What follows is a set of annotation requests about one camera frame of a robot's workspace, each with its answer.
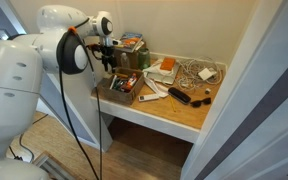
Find orange cap glue stick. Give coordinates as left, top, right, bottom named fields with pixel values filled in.
left=124, top=79, right=134, bottom=93
left=129, top=73, right=139, bottom=87

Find black floor cable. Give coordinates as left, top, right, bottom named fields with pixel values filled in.
left=8, top=113, right=49, bottom=162

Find green glass jar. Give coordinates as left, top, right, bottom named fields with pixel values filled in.
left=137, top=47, right=151, bottom=70

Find clear plastic bottle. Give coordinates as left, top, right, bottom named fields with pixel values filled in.
left=119, top=52, right=131, bottom=69

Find white marker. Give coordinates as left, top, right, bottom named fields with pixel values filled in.
left=109, top=74, right=118, bottom=90

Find colourful book stack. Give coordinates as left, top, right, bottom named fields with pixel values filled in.
left=118, top=32, right=145, bottom=53

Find grey metal frame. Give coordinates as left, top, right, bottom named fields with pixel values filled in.
left=33, top=151, right=72, bottom=180

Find white power adapter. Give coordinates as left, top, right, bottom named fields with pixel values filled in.
left=197, top=67, right=218, bottom=81

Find black sunglasses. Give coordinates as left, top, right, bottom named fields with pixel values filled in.
left=189, top=97, right=212, bottom=108

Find orange notebook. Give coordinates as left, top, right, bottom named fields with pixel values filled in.
left=159, top=57, right=177, bottom=72

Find brown cardboard box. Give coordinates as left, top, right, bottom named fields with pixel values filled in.
left=97, top=67, right=146, bottom=106

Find silver flat device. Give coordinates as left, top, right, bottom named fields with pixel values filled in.
left=153, top=71, right=177, bottom=85

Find white cable bundle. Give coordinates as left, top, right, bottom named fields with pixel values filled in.
left=175, top=55, right=224, bottom=92

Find dark brown box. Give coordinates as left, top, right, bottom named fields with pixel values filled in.
left=113, top=41, right=148, bottom=70

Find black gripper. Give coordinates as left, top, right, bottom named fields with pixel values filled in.
left=98, top=44, right=118, bottom=75

